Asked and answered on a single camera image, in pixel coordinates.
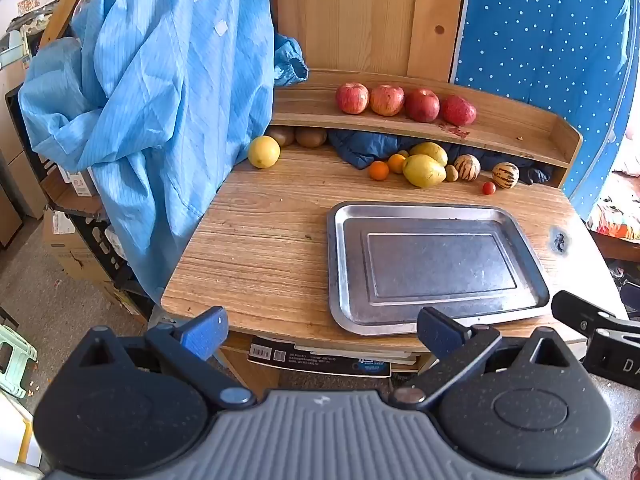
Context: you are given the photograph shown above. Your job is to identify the striped melon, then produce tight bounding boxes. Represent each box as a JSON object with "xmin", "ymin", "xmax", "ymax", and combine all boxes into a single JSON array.
[
  {"xmin": 453, "ymin": 154, "xmax": 481, "ymax": 180},
  {"xmin": 492, "ymin": 162, "xmax": 520, "ymax": 190}
]

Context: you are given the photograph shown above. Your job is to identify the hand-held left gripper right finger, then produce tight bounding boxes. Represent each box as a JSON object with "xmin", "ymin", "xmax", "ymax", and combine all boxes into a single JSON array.
[{"xmin": 390, "ymin": 306, "xmax": 583, "ymax": 409}]

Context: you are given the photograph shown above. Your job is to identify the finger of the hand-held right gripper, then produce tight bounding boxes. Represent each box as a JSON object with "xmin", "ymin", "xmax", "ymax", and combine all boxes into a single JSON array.
[{"xmin": 551, "ymin": 290, "xmax": 629, "ymax": 335}]

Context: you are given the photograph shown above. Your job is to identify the cardboard box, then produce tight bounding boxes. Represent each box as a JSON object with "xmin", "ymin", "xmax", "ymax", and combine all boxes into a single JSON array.
[{"xmin": 42, "ymin": 207, "xmax": 113, "ymax": 283}]

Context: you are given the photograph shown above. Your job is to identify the large brown kiwi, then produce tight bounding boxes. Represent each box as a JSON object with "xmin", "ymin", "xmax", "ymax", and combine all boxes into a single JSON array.
[
  {"xmin": 295, "ymin": 126, "xmax": 328, "ymax": 149},
  {"xmin": 267, "ymin": 125, "xmax": 296, "ymax": 147}
]

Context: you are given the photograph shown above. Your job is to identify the large yellow mango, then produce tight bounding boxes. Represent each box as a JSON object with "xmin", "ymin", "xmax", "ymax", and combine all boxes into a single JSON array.
[{"xmin": 403, "ymin": 154, "xmax": 447, "ymax": 189}]

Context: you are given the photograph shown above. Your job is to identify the small yellow mango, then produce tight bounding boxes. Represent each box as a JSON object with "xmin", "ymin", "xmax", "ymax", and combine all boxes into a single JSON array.
[{"xmin": 409, "ymin": 142, "xmax": 448, "ymax": 167}]

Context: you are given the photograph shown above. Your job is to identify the metal tray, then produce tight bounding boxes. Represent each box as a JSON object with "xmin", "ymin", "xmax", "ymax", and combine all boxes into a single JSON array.
[{"xmin": 327, "ymin": 201, "xmax": 551, "ymax": 337}]

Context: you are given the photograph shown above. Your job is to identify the cardboard boxes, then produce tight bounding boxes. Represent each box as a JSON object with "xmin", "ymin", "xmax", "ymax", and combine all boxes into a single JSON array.
[{"xmin": 65, "ymin": 210, "xmax": 151, "ymax": 311}]

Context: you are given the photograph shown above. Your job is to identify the dark blue quilted cloth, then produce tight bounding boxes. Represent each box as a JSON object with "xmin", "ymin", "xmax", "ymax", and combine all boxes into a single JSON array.
[{"xmin": 327, "ymin": 129, "xmax": 551, "ymax": 186}]

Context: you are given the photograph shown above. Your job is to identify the wooden panel board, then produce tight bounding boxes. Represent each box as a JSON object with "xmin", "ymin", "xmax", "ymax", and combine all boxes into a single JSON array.
[{"xmin": 274, "ymin": 0, "xmax": 466, "ymax": 81}]

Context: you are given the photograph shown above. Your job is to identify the light blue coat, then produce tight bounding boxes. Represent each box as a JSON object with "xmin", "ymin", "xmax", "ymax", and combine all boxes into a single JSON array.
[{"xmin": 18, "ymin": 0, "xmax": 308, "ymax": 301}]

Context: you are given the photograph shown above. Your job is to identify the red apple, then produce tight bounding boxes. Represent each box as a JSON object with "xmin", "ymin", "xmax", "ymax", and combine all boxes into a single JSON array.
[
  {"xmin": 405, "ymin": 88, "xmax": 441, "ymax": 123},
  {"xmin": 370, "ymin": 84, "xmax": 405, "ymax": 117},
  {"xmin": 440, "ymin": 95, "xmax": 477, "ymax": 127},
  {"xmin": 335, "ymin": 82, "xmax": 370, "ymax": 115}
]

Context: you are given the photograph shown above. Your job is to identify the colourful printed cloth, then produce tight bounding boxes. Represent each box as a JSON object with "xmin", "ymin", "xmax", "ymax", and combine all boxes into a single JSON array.
[{"xmin": 587, "ymin": 195, "xmax": 640, "ymax": 241}]

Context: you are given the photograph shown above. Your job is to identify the green plastic stool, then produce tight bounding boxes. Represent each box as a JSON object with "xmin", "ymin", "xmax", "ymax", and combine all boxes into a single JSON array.
[{"xmin": 0, "ymin": 325, "xmax": 38, "ymax": 400}]

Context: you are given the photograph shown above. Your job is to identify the wooden desk shelf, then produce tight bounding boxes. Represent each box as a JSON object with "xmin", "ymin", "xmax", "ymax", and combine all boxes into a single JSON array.
[{"xmin": 270, "ymin": 70, "xmax": 583, "ymax": 188}]

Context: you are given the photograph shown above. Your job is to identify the black book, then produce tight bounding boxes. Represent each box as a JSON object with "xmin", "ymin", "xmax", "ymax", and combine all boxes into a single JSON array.
[{"xmin": 247, "ymin": 337, "xmax": 392, "ymax": 378}]

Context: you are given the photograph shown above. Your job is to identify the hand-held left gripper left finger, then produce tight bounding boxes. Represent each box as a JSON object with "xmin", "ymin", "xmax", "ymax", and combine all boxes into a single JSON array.
[{"xmin": 74, "ymin": 306, "xmax": 257, "ymax": 410}]

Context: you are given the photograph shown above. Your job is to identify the round yellow citrus fruit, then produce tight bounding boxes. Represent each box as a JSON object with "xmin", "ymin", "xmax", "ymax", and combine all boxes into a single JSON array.
[{"xmin": 248, "ymin": 135, "xmax": 281, "ymax": 169}]

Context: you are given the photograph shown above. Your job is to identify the blue dotted cloth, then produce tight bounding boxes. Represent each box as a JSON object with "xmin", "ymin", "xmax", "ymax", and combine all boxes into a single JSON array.
[{"xmin": 450, "ymin": 0, "xmax": 640, "ymax": 221}]

